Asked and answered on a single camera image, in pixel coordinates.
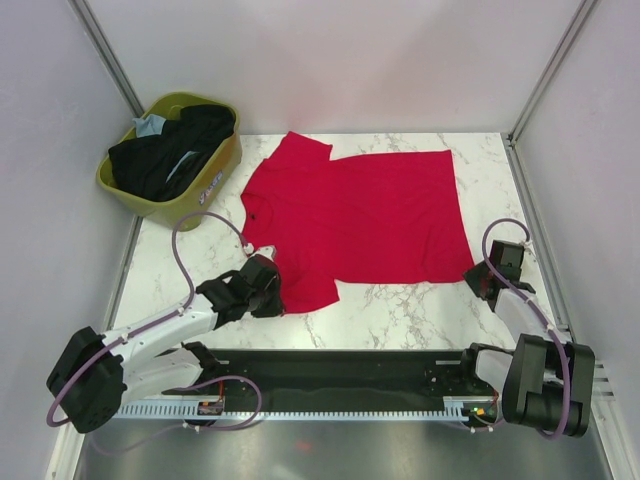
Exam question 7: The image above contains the red t shirt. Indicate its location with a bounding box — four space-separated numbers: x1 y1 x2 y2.
241 132 474 314

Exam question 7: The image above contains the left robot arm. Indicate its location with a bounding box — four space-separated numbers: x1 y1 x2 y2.
46 247 284 433

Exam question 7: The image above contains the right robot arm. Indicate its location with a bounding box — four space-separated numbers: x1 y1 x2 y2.
457 241 595 437

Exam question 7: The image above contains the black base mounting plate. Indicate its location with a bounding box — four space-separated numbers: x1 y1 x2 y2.
189 348 511 414

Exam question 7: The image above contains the black t shirt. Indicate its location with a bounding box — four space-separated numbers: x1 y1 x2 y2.
108 104 236 202

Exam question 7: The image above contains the light blue t shirt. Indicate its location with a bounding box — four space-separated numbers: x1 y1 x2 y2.
133 114 166 138

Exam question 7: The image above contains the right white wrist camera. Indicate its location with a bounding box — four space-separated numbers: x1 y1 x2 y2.
520 241 534 255

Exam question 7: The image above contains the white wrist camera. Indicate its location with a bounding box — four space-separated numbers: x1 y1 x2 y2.
520 241 534 255
254 245 277 261

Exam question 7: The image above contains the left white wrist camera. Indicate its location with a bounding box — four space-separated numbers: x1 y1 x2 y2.
254 245 277 261

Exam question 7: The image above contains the white slotted cable duct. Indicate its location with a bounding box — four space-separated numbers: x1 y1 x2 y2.
114 396 469 422

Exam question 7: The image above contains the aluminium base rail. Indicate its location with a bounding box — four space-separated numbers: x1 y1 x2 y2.
592 360 614 401

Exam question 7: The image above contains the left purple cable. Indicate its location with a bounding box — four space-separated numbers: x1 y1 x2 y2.
45 211 265 456

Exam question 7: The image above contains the right aluminium frame post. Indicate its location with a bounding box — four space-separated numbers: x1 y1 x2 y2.
505 0 600 147

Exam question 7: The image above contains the aluminium frame post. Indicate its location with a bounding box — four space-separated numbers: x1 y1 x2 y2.
68 0 146 118
505 0 600 147

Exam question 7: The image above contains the left aluminium frame post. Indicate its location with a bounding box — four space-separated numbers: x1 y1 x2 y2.
68 0 146 118

